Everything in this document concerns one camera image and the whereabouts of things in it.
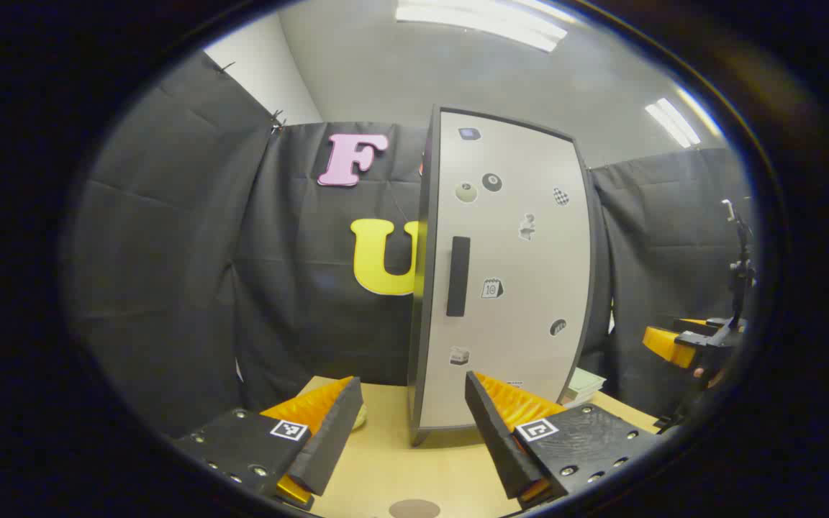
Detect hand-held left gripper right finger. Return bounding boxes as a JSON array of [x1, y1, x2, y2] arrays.
[[465, 371, 663, 510]]

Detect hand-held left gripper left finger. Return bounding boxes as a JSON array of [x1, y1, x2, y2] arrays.
[[170, 376, 363, 512]]

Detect round brown coaster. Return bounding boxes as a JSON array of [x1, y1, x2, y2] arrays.
[[389, 499, 441, 518]]

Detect dark grey cabinet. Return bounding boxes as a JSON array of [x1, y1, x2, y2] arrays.
[[407, 106, 613, 447]]

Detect green book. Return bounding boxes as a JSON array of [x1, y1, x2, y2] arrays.
[[562, 367, 607, 407]]

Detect black backdrop cloth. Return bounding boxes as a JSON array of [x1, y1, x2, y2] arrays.
[[62, 50, 753, 440]]

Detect black door handle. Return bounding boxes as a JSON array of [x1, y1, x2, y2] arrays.
[[446, 236, 471, 317]]

